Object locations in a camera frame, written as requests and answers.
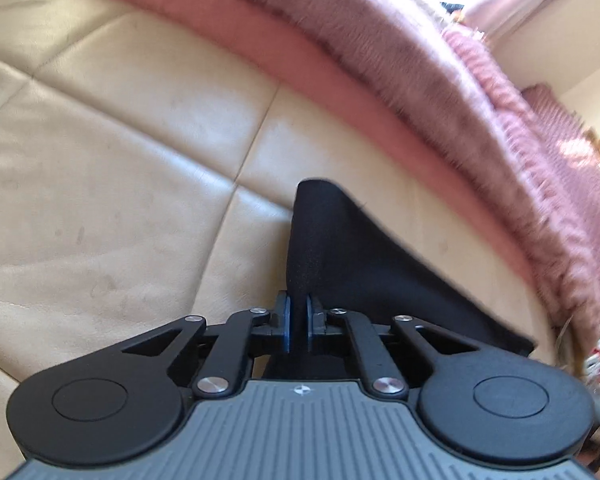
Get beige leather sofa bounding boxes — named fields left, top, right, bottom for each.
left=0, top=0, right=581, bottom=480

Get pink knitted blanket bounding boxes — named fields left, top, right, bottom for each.
left=440, top=25, right=600, bottom=281

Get pink fluffy blanket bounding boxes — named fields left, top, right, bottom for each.
left=175, top=0, right=600, bottom=331

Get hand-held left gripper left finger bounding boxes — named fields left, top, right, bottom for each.
left=121, top=291, right=294, bottom=398

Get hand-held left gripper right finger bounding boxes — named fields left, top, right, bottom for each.
left=306, top=294, right=486, bottom=399

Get black pants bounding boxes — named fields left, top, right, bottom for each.
left=263, top=178, right=537, bottom=381

